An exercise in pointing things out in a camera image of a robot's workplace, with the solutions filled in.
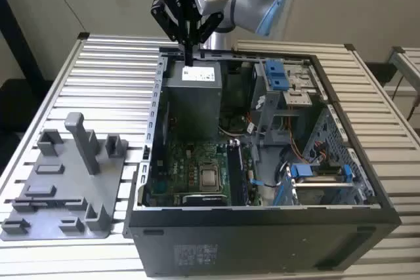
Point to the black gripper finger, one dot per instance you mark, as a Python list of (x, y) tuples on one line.
[(210, 24), (165, 14)]

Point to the blue RAM stick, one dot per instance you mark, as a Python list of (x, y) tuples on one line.
[(49, 201)]

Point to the installed RAM stick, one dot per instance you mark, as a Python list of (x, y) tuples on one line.
[(244, 188)]

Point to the black table corner cap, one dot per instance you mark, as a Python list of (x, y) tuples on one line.
[(350, 47), (83, 35)]

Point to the grey power supply unit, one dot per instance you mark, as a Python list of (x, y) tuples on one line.
[(193, 109)]

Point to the metal optical drive cage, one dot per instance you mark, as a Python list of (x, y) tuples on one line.
[(295, 98)]

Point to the green motherboard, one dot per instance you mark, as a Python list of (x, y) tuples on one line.
[(180, 158)]

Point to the CPU socket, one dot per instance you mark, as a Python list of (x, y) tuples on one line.
[(210, 164)]

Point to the silver CPU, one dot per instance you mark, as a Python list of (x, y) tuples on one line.
[(210, 178)]

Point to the perforated metal disk bay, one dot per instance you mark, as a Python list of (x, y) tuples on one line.
[(331, 135)]

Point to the hard disk in blue carrier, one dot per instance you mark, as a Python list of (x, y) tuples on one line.
[(300, 172)]

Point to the black graphics card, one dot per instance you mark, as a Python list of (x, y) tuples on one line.
[(205, 199)]

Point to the black box beside table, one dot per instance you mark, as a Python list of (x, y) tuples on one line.
[(380, 71)]

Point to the grey parts rack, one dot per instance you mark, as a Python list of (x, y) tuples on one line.
[(82, 188)]

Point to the metal slat side table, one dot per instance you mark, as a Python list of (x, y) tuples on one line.
[(407, 63)]

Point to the black PC case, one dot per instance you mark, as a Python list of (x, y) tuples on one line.
[(229, 244)]

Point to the black slanted post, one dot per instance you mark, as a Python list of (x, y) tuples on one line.
[(19, 47)]

